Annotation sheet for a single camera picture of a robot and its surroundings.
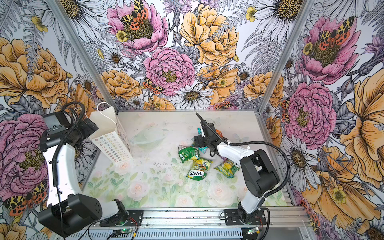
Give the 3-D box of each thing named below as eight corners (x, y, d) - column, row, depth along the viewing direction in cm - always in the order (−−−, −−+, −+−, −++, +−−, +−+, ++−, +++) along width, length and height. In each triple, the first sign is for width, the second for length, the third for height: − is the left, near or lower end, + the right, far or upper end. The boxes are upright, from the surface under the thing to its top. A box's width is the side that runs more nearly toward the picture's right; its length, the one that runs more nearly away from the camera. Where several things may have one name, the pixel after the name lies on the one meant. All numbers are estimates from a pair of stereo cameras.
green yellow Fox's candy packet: (187, 176, 89) (187, 172, 85) (196, 159, 97) (196, 154, 92) (202, 184, 87) (202, 180, 82) (210, 166, 94) (211, 161, 89)
